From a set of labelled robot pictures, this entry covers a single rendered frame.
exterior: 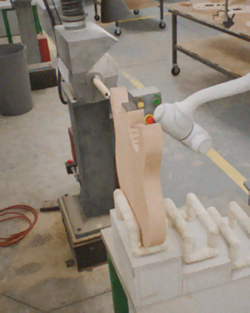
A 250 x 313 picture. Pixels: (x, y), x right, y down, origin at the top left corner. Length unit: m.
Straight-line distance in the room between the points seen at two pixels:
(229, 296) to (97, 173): 1.35
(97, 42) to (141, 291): 0.96
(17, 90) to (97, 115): 2.55
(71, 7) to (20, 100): 3.11
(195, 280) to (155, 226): 0.31
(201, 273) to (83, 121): 1.26
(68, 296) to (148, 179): 1.70
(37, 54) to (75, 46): 3.89
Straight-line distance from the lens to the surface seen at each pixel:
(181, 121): 1.67
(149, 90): 2.19
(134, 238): 1.15
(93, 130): 2.32
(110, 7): 1.77
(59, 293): 2.63
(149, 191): 1.00
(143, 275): 1.21
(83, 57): 1.68
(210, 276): 1.31
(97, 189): 2.53
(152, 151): 0.92
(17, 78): 4.71
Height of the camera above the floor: 1.96
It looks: 30 degrees down
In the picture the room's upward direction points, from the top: 5 degrees counter-clockwise
